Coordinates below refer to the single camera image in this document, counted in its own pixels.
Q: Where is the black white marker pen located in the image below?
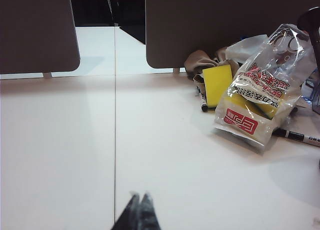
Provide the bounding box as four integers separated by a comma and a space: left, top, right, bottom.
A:
271, 128, 320, 148
196, 85, 209, 113

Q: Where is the dark round object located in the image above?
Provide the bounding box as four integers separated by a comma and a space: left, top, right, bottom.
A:
296, 6, 320, 51

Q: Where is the brown crumpled cloth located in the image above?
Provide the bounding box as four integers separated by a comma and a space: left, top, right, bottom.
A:
184, 47, 241, 91

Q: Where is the yellow bagged sponge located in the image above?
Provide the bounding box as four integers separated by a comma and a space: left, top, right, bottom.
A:
223, 91, 285, 121

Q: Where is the clear bluish plastic container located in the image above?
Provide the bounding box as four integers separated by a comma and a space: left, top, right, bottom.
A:
303, 64, 320, 111

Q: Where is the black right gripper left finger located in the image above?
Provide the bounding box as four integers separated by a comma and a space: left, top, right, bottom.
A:
110, 193, 142, 230

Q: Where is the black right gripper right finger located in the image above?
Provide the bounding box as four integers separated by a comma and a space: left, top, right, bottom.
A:
139, 191, 161, 230

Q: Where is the printed plastic sponge bag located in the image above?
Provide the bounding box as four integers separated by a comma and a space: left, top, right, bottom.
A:
214, 23, 315, 155

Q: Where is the clear plastic bag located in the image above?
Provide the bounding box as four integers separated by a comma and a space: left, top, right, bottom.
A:
225, 34, 270, 64

